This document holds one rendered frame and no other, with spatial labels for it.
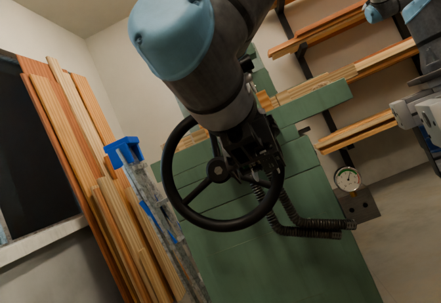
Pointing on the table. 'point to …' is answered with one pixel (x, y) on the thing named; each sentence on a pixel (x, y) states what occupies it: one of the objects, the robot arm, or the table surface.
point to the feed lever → (246, 63)
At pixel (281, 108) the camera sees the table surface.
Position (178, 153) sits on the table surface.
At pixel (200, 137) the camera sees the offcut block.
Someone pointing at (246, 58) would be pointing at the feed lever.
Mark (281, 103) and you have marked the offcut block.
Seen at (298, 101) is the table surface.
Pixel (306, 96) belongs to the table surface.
